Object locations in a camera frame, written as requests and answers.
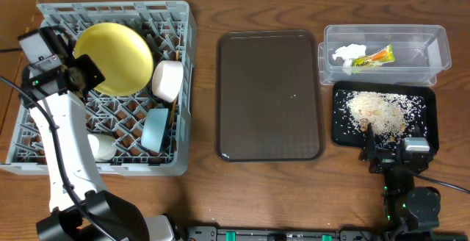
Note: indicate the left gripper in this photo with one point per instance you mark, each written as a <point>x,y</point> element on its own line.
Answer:
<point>89,71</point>

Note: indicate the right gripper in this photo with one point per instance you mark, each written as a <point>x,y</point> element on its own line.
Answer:
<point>384,161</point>

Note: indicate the yellow round plate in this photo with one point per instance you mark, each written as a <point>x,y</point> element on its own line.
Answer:
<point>121,55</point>

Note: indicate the white cup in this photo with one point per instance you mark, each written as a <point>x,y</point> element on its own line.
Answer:
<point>103,147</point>

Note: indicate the pink white bowl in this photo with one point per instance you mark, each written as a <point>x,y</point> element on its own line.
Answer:
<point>167,80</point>

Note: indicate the light blue bowl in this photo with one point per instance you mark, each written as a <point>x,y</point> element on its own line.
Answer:
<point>154,129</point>

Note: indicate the green orange snack wrapper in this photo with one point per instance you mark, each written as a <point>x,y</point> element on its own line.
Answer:
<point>383,56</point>

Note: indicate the white tissue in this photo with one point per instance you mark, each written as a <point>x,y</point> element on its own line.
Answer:
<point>348,54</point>

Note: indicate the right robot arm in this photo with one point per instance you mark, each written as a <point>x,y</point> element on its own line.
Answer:
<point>411,210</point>

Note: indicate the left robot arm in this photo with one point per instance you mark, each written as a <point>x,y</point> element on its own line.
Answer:
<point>81,206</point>

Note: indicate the spilled rice food waste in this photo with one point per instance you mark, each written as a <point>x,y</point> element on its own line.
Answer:
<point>386,113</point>

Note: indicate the black waste tray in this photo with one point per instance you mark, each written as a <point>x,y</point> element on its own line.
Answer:
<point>421,100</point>

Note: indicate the grey plastic dish rack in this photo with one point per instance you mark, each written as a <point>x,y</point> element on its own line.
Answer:
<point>166,26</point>

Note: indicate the clear plastic bin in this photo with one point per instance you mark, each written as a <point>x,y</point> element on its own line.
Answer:
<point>421,52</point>

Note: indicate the dark brown serving tray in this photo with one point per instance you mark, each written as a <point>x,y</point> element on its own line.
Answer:
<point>268,102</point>

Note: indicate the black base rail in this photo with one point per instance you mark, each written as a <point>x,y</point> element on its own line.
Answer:
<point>345,233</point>

